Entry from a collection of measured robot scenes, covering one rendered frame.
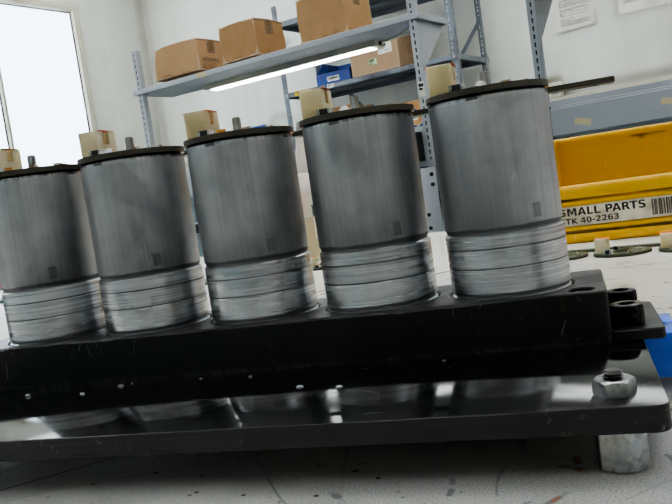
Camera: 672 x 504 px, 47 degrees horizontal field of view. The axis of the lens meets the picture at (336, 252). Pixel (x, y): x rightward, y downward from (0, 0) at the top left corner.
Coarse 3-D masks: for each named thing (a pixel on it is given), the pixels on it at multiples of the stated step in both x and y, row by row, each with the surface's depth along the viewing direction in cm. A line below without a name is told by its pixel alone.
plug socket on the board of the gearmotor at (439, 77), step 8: (448, 64) 16; (432, 72) 16; (440, 72) 16; (448, 72) 16; (432, 80) 16; (440, 80) 16; (448, 80) 16; (456, 80) 16; (432, 88) 16; (440, 88) 16; (432, 96) 16
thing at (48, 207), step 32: (0, 192) 18; (32, 192) 18; (64, 192) 19; (0, 224) 18; (32, 224) 18; (64, 224) 19; (0, 256) 19; (32, 256) 18; (64, 256) 19; (32, 288) 18; (64, 288) 19; (96, 288) 19; (32, 320) 18; (64, 320) 19; (96, 320) 19
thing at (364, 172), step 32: (320, 128) 16; (352, 128) 16; (384, 128) 16; (320, 160) 16; (352, 160) 16; (384, 160) 16; (416, 160) 16; (320, 192) 16; (352, 192) 16; (384, 192) 16; (416, 192) 16; (320, 224) 17; (352, 224) 16; (384, 224) 16; (416, 224) 16; (320, 256) 17; (352, 256) 16; (384, 256) 16; (416, 256) 16; (352, 288) 16; (384, 288) 16; (416, 288) 16
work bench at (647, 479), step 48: (432, 240) 58; (624, 240) 40; (0, 336) 38; (0, 480) 15; (48, 480) 15; (96, 480) 14; (144, 480) 14; (192, 480) 14; (240, 480) 13; (288, 480) 13; (336, 480) 13; (384, 480) 12; (432, 480) 12; (480, 480) 12; (528, 480) 11; (576, 480) 11; (624, 480) 11
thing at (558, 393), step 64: (128, 384) 17; (192, 384) 16; (256, 384) 15; (320, 384) 15; (384, 384) 14; (448, 384) 13; (512, 384) 13; (576, 384) 12; (640, 384) 12; (0, 448) 14; (64, 448) 14; (128, 448) 13; (192, 448) 13; (256, 448) 12; (640, 448) 11
